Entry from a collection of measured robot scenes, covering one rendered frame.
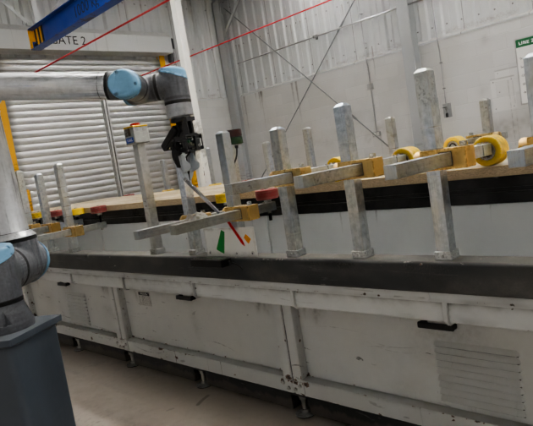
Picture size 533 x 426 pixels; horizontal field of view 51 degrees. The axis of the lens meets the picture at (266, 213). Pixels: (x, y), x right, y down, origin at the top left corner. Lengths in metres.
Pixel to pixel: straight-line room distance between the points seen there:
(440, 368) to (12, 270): 1.38
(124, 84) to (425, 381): 1.31
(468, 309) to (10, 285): 1.36
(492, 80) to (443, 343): 7.52
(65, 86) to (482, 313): 1.35
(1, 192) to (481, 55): 7.94
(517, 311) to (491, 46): 7.87
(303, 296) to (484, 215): 0.59
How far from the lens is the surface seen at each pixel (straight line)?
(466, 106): 9.26
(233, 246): 1.89
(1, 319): 1.94
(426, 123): 1.39
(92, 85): 1.82
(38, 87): 1.88
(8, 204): 2.09
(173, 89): 1.88
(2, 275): 1.93
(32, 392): 1.96
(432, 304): 1.51
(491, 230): 1.60
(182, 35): 3.59
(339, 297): 1.67
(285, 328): 2.15
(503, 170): 1.54
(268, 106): 11.71
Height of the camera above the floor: 1.02
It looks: 6 degrees down
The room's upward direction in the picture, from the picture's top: 9 degrees counter-clockwise
